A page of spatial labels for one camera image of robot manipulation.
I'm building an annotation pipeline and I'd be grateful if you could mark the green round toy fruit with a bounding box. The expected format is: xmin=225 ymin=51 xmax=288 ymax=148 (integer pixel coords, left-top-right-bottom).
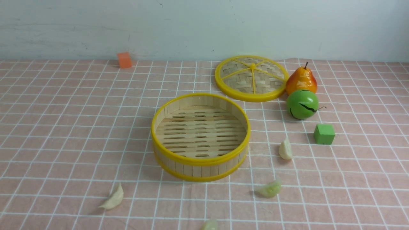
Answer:
xmin=286 ymin=90 xmax=326 ymax=120

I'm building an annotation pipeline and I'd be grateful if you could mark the orange yellow toy pear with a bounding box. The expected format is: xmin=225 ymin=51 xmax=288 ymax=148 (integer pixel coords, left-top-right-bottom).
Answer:
xmin=285 ymin=62 xmax=318 ymax=95

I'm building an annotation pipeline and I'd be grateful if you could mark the greenish dumpling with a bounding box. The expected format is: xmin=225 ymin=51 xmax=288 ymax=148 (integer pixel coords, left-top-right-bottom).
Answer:
xmin=255 ymin=180 xmax=282 ymax=198

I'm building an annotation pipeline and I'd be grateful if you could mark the green foam cube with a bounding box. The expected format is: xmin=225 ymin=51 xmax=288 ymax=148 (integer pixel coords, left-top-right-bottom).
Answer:
xmin=314 ymin=124 xmax=336 ymax=145

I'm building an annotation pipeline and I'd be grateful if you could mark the orange foam cube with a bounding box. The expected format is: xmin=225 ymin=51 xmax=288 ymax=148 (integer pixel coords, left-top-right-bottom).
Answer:
xmin=117 ymin=52 xmax=132 ymax=69

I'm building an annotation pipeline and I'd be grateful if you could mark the pale dumpling bottom edge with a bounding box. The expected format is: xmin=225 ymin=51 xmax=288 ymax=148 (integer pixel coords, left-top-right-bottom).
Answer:
xmin=200 ymin=219 xmax=219 ymax=230

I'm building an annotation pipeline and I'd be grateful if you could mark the white dumpling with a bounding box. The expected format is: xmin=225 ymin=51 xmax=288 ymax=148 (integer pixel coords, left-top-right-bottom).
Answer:
xmin=279 ymin=137 xmax=293 ymax=160
xmin=98 ymin=183 xmax=124 ymax=211

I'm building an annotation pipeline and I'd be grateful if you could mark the yellow-rimmed woven steamer lid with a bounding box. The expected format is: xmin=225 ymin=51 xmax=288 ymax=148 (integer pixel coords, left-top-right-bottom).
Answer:
xmin=214 ymin=55 xmax=289 ymax=103

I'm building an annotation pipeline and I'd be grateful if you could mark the yellow-rimmed bamboo steamer tray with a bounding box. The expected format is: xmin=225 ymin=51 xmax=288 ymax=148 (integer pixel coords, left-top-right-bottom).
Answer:
xmin=151 ymin=93 xmax=251 ymax=182

